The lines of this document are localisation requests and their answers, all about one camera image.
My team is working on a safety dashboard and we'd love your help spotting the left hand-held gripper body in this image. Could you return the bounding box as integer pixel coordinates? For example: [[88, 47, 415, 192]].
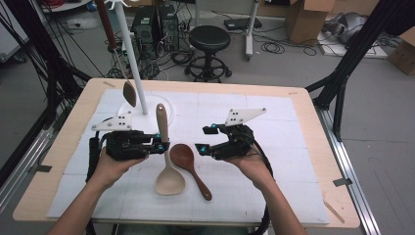
[[90, 110, 155, 162]]

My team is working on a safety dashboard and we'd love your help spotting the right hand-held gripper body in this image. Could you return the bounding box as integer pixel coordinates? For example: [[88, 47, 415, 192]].
[[207, 107, 268, 162]]

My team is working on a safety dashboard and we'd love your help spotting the dark brown wooden spoon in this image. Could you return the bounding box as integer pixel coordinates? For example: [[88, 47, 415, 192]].
[[168, 143, 213, 202]]

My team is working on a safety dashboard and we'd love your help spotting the light wooden spoon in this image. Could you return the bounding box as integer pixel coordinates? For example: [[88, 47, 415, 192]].
[[154, 102, 187, 197]]

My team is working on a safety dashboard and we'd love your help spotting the white rack stand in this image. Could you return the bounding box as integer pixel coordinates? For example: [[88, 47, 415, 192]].
[[92, 0, 177, 135]]

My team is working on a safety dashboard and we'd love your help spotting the person's left hand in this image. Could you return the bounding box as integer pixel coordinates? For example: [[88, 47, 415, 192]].
[[93, 148, 150, 191]]

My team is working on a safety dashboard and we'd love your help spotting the person's right hand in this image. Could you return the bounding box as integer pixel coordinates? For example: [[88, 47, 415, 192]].
[[224, 151, 276, 192]]

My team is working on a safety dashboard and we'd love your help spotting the white grid mat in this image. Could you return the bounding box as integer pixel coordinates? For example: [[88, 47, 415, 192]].
[[46, 88, 331, 227]]

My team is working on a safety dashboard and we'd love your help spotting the black round stool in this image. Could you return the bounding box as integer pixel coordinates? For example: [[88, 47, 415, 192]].
[[183, 24, 234, 83]]

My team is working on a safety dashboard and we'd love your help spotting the white stand leg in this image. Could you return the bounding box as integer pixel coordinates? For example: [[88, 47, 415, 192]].
[[244, 0, 261, 62]]

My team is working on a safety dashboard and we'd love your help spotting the black computer tower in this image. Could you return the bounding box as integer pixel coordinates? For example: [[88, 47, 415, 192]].
[[158, 4, 181, 53], [130, 5, 161, 61]]

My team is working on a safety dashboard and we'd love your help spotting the black flat device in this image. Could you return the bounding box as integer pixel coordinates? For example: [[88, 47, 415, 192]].
[[223, 17, 263, 31]]

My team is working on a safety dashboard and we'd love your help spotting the thin wooden stick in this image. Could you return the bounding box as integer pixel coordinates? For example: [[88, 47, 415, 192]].
[[322, 199, 346, 225]]

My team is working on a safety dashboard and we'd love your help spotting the open cardboard box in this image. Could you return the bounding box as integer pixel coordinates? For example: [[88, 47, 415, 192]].
[[284, 0, 338, 45]]

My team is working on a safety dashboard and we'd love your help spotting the grey bag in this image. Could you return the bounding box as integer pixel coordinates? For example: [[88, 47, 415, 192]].
[[322, 12, 369, 46]]

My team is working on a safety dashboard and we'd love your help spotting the closed cardboard box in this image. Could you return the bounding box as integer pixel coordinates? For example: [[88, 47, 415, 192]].
[[387, 26, 415, 77]]

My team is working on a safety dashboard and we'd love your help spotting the left hand-held gripper black cable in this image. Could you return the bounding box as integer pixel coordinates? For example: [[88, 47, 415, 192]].
[[84, 117, 114, 235]]

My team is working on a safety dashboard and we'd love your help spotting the hand-held gripper black cable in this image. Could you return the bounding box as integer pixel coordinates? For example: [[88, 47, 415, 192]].
[[84, 117, 114, 235], [248, 135, 276, 235]]

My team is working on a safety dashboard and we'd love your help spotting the right hand-held gripper black cable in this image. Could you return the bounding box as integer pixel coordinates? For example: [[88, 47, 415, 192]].
[[248, 135, 276, 235]]

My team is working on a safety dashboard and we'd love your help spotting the black cable coil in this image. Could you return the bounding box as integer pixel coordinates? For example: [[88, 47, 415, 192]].
[[260, 41, 286, 56]]

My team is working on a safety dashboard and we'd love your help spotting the aluminium rail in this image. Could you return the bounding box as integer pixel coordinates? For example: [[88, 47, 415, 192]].
[[0, 126, 56, 214], [314, 106, 382, 235]]

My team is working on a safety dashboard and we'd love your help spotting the black metal frame stand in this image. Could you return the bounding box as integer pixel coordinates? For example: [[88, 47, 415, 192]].
[[304, 0, 415, 143], [0, 0, 93, 188]]

